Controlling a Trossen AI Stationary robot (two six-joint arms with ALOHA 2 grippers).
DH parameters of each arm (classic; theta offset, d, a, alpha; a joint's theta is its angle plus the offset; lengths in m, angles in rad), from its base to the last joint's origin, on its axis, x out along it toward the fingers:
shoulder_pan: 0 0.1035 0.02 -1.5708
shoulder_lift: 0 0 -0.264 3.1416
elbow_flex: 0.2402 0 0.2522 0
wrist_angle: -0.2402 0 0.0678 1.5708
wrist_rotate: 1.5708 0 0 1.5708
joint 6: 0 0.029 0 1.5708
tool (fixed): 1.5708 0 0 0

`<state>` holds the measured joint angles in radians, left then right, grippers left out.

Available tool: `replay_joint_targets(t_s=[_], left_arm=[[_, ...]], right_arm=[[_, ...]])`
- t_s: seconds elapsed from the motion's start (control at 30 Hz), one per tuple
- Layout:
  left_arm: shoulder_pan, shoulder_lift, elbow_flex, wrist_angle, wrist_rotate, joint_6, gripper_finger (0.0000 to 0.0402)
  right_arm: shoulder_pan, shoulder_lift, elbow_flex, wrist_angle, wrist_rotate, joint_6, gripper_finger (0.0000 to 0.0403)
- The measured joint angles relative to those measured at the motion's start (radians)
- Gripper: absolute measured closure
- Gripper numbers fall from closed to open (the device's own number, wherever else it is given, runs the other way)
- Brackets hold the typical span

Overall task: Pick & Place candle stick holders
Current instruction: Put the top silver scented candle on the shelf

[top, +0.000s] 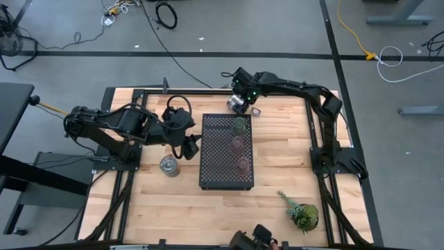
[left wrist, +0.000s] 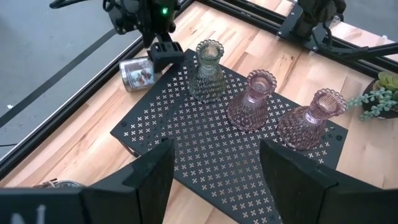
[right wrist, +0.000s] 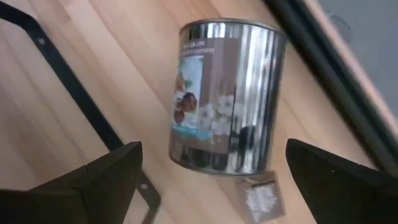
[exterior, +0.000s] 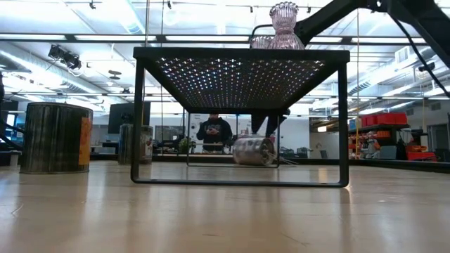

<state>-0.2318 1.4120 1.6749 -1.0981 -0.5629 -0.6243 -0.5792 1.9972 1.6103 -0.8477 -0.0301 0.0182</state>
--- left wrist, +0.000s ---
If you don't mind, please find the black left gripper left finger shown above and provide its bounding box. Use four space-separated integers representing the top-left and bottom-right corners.
0 138 176 224

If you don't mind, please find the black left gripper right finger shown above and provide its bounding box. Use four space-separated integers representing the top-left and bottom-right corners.
259 139 398 224

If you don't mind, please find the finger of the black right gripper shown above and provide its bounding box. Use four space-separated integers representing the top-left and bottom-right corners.
146 32 185 75

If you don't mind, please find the silver candle tin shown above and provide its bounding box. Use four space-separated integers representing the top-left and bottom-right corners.
119 55 163 93
33 177 87 189

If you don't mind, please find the green glass candlestick holder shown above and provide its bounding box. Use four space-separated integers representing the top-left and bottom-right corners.
187 39 227 104

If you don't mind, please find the pink glass candlestick holder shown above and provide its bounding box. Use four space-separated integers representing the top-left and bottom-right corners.
276 88 348 152
226 68 278 132

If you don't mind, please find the black perforated metal shelf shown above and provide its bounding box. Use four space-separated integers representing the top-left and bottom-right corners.
110 48 348 224

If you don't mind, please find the potted succulent plant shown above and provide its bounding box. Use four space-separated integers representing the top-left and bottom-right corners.
346 70 398 121

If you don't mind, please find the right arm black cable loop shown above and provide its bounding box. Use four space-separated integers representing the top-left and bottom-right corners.
49 0 105 9

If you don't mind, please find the black aluminium table frame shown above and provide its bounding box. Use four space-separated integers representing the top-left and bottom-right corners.
0 0 398 181

